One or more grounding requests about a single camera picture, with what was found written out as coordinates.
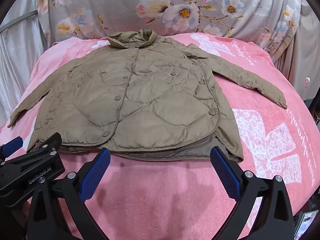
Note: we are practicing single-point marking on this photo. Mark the silky white curtain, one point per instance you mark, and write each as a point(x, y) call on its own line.
point(15, 60)

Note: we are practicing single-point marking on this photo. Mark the white pleated cloth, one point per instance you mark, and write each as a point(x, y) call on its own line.
point(311, 55)

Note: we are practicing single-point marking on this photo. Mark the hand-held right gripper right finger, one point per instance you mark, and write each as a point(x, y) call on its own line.
point(225, 172)

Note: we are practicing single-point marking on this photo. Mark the printed paper packet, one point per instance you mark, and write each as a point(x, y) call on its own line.
point(306, 225)

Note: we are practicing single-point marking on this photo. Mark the pink butterfly print blanket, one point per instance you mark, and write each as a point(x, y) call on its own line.
point(155, 195)

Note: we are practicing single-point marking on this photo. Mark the grey floral bed sheet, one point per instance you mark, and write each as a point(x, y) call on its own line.
point(120, 5)

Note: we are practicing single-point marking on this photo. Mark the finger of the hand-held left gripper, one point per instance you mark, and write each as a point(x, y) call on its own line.
point(47, 142)
point(11, 143)

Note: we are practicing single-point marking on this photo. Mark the khaki quilted jacket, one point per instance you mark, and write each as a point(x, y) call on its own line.
point(140, 97)

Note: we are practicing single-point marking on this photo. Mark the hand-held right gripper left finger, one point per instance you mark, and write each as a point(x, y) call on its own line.
point(96, 172)

